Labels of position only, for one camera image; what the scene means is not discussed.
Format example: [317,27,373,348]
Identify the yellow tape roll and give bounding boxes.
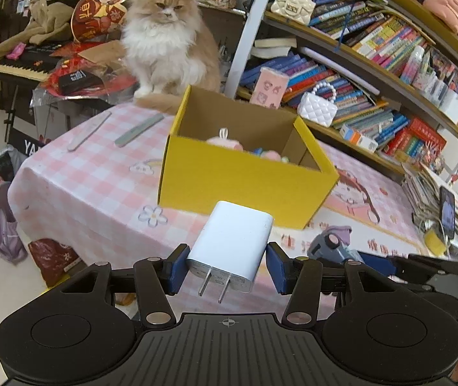
[424,229,447,256]

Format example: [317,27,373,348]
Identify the stack of papers and booklets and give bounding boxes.
[401,163,458,242]

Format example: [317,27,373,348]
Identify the white plug charger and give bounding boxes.
[185,200,274,304]

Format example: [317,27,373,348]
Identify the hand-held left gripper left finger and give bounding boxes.
[48,244,189,329]

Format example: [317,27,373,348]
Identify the row of colourful thin books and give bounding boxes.
[309,0,428,77]

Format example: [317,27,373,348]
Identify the red plastic bag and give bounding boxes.
[28,238,81,288]

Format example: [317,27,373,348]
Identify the pastel rainbow bottle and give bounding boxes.
[401,45,426,85]

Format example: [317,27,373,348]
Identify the cream quilted pearl-handle purse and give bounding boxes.
[271,0,317,25]

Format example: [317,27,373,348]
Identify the orange and white fluffy cat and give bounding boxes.
[120,0,221,115]

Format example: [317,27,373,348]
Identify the purple black small toy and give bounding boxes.
[325,226,353,246]

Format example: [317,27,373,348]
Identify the orange and white carton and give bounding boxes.
[339,124,379,152]

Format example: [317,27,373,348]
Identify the pink cylinder container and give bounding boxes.
[251,66,290,109]

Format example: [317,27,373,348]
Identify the red foil sheet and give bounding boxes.
[32,42,139,101]

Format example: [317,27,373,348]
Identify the blue hanging cord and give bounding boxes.
[335,6,354,53]

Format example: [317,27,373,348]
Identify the wooden bookshelf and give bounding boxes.
[225,0,458,178]

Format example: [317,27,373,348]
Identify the brown cardboard piece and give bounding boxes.
[77,40,127,63]

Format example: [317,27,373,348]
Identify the black electric keyboard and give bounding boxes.
[0,42,67,83]

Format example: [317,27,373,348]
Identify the yellow cardboard box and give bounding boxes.
[157,84,340,231]

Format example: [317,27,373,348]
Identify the row of blue spined books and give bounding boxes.
[239,54,410,149]

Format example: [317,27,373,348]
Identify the pink pig plush toy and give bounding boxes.
[205,127,243,151]

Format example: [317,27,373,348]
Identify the white quilted pearl-handle purse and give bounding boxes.
[297,81,339,127]

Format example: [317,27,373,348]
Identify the row of pens and markers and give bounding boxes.
[411,48,458,105]

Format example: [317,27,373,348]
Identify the white charging cable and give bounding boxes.
[414,215,454,250]

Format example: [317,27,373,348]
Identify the red cartoon figure decoration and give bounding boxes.
[70,0,135,43]

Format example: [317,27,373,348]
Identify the white pen holder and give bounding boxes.
[440,88,458,125]

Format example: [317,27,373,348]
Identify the dark brown door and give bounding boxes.
[0,0,77,45]

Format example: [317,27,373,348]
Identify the white rolled paper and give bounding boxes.
[297,46,360,75]

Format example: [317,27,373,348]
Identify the brown plush cloth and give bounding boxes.
[0,0,77,83]

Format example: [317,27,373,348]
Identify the stack of old books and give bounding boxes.
[251,36,298,59]

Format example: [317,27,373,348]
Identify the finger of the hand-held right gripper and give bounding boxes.
[307,233,392,268]
[390,254,458,286]

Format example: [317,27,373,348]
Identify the pencil cup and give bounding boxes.
[217,36,231,73]

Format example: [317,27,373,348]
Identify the red boxed book set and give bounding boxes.
[382,117,447,165]

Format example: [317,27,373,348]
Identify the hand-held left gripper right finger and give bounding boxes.
[266,242,410,327]

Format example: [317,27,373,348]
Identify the flat black box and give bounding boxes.
[58,70,103,94]

